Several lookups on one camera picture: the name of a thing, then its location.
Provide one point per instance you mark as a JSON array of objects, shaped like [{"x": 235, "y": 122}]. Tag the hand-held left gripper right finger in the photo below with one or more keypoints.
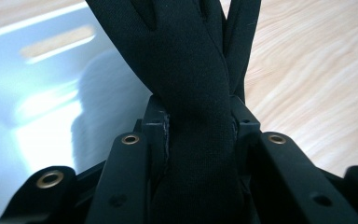
[{"x": 245, "y": 124}]

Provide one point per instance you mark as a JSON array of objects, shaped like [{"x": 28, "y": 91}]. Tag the white plastic bin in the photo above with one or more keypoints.
[{"x": 28, "y": 99}]

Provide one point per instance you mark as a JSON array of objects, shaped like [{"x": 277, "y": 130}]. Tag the black glove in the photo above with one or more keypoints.
[{"x": 192, "y": 93}]

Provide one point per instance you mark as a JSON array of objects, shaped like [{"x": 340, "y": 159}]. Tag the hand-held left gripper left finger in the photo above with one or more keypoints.
[{"x": 157, "y": 140}]

